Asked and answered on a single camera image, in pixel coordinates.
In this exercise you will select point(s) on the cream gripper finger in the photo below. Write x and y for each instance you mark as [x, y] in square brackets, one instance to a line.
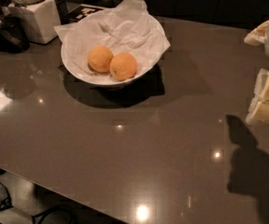
[258, 111]
[256, 36]

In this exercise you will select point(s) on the orange fruit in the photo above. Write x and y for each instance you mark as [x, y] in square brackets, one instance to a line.
[99, 58]
[123, 66]

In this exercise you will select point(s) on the white crumpled paper liner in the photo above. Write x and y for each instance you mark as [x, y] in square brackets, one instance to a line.
[125, 28]

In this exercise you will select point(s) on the black white marker card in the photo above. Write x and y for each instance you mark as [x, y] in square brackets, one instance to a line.
[82, 11]

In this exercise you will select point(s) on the small dark cup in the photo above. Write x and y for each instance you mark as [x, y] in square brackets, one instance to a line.
[62, 8]

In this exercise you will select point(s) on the white square ceramic jar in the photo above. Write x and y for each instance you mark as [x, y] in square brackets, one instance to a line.
[38, 18]

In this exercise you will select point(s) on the dark round pot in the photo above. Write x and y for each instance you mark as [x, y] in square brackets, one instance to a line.
[13, 39]

